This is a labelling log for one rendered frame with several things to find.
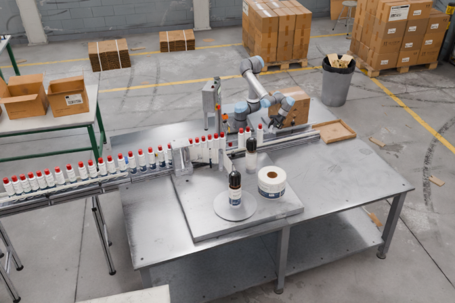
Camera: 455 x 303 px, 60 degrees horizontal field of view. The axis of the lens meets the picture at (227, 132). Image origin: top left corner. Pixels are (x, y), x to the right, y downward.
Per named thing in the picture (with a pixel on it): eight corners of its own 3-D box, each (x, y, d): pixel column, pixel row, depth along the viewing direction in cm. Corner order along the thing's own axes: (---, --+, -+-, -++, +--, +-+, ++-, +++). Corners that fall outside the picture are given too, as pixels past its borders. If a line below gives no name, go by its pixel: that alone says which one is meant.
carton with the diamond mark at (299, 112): (277, 129, 361) (279, 103, 346) (267, 115, 380) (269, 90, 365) (307, 123, 369) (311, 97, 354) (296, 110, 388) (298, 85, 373)
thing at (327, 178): (134, 271, 243) (133, 269, 242) (109, 138, 360) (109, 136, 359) (414, 189, 299) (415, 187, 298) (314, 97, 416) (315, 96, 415)
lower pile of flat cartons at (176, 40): (160, 53, 721) (158, 41, 708) (159, 42, 764) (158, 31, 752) (196, 50, 729) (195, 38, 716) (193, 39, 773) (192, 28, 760)
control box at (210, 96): (202, 111, 305) (201, 90, 295) (209, 101, 319) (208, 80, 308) (215, 113, 303) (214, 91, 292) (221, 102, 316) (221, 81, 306)
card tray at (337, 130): (326, 143, 345) (327, 140, 343) (311, 128, 366) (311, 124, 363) (355, 136, 353) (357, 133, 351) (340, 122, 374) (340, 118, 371)
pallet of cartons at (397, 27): (370, 78, 624) (386, 5, 559) (344, 57, 692) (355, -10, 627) (437, 70, 648) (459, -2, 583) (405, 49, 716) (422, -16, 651)
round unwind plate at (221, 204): (221, 226, 263) (221, 225, 262) (207, 196, 287) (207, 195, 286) (263, 214, 271) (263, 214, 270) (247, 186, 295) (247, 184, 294)
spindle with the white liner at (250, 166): (247, 174, 306) (248, 143, 289) (243, 167, 313) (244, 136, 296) (258, 172, 308) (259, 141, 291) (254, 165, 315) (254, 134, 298)
